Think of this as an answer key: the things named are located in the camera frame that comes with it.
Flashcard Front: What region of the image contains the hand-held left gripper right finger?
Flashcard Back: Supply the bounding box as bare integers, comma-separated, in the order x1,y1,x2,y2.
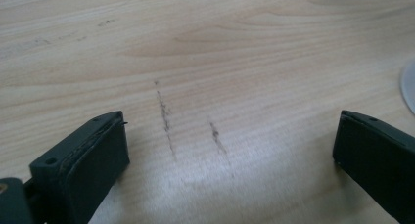
332,110,415,224

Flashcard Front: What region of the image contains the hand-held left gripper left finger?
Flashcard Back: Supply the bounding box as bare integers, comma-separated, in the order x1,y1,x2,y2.
28,110,131,224

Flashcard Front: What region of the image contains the white round plate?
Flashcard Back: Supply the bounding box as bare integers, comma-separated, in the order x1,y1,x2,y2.
399,58,415,115

